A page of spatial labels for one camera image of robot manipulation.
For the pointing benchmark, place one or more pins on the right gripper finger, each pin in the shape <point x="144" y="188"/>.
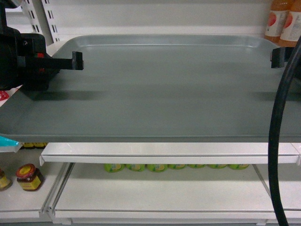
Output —
<point x="278" y="57"/>

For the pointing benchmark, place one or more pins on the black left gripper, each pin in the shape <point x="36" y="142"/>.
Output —
<point x="36" y="67"/>

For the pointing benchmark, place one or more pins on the grey rectangular serving tray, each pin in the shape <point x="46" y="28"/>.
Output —
<point x="153" y="88"/>

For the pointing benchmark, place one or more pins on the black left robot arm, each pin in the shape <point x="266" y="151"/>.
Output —
<point x="8" y="48"/>

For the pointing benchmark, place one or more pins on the orange juice bottle right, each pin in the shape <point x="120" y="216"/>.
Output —
<point x="292" y="28"/>

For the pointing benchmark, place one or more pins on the orange juice bottle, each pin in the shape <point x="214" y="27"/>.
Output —
<point x="292" y="28"/>
<point x="277" y="16"/>

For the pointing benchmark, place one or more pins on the orange juice bottle left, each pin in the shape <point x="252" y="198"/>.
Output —
<point x="277" y="16"/>

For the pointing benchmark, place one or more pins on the white perforated shelf upright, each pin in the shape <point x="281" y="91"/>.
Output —
<point x="34" y="10"/>

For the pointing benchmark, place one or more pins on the white left shelf board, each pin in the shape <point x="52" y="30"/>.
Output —
<point x="8" y="147"/>

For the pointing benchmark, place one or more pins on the red lid sauce jar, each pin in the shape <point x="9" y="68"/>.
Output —
<point x="29" y="177"/>

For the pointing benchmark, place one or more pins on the white lower shelf board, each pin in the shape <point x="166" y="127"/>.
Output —
<point x="89" y="194"/>

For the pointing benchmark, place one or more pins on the yellow label sauce jar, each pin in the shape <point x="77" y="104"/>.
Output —
<point x="5" y="182"/>

